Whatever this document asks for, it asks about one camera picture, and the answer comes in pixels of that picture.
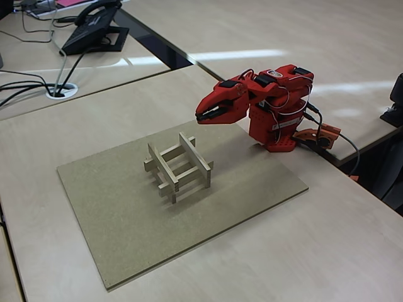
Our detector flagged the orange table clamp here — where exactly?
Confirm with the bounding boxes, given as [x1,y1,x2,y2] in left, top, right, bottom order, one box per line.
[291,123,342,150]

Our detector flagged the black desk phone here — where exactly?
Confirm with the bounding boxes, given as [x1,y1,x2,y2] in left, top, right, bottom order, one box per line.
[60,5,130,57]

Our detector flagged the brown MDF board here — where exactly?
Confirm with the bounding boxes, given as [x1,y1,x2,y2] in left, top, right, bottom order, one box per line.
[56,113,310,292]

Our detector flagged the black phone handset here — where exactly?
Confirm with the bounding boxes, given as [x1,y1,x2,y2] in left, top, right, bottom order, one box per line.
[74,0,122,26]

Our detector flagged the pink paper sheet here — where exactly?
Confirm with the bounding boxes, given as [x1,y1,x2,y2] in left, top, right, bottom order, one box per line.
[55,0,95,8]

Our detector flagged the black computer monitor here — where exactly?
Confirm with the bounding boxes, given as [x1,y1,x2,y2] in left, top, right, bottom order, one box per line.
[0,0,16,20]

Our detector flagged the black plug cable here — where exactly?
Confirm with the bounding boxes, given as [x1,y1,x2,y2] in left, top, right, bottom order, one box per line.
[302,101,324,141]

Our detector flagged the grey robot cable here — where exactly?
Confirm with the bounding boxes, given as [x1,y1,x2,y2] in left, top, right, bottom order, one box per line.
[338,133,361,177]

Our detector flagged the round table cable grommet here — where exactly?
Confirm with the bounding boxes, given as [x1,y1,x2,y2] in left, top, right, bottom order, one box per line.
[46,82,78,99]

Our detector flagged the black phone cable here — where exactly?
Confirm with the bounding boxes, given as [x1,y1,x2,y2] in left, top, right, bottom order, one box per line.
[55,52,88,95]

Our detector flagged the long grey cable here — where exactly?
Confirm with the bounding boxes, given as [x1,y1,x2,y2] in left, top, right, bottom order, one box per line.
[49,5,69,95]

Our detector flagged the black camera stand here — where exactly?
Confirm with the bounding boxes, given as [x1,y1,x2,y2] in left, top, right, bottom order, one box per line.
[379,72,403,127]

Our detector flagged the thick black cable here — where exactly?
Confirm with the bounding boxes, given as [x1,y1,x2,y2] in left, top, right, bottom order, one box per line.
[0,81,54,92]

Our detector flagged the thin black cable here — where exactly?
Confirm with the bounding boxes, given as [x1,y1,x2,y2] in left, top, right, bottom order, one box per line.
[0,70,50,92]

